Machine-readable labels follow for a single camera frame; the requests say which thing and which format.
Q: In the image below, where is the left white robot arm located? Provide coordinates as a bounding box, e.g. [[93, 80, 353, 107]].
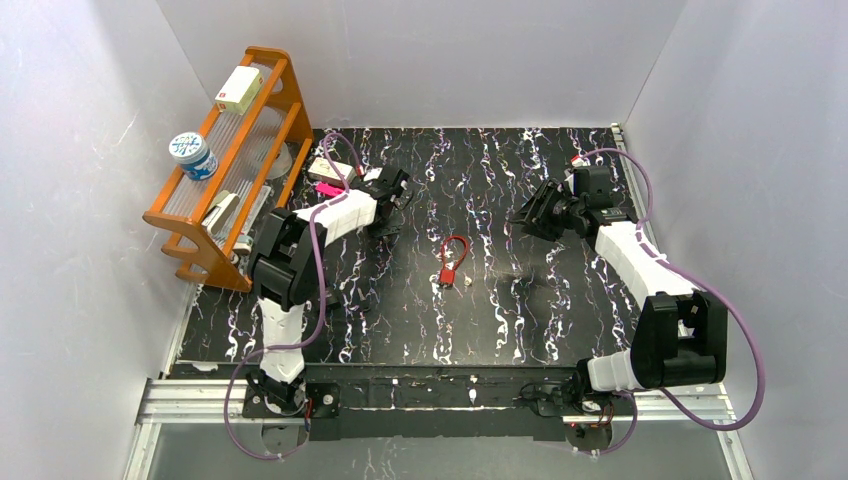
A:
[[246, 166, 410, 415]]

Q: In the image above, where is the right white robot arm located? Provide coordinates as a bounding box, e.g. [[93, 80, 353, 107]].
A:
[[509, 166, 728, 403]]

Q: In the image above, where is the black padlock key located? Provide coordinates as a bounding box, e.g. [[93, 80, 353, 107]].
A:
[[355, 287, 372, 313]]

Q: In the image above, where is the pink plastic tool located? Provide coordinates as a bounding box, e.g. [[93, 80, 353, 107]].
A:
[[315, 182, 346, 198]]

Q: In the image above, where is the small white cardboard box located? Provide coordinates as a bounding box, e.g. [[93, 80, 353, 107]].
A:
[[307, 157, 356, 188]]

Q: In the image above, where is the black padlock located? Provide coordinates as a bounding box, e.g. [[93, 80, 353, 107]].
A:
[[318, 291, 343, 314]]

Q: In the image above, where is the clear glass bowl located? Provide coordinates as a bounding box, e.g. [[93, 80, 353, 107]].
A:
[[267, 144, 293, 180]]

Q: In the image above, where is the orange wooden shelf rack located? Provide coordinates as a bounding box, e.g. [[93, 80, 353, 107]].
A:
[[142, 46, 315, 292]]

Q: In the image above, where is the white stapler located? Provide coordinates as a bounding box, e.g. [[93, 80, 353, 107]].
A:
[[201, 190, 240, 236]]

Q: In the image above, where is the white green box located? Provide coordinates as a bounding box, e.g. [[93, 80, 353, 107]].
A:
[[215, 66, 264, 115]]

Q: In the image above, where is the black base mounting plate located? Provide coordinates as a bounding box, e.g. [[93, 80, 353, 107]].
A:
[[243, 377, 633, 442]]

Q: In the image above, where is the blue white round jar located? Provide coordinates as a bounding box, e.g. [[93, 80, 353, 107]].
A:
[[168, 131, 218, 181]]

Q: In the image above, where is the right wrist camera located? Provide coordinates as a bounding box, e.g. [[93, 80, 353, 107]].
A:
[[571, 156, 590, 168]]

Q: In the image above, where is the red cable padlock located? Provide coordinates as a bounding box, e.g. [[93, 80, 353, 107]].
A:
[[437, 235, 470, 288]]

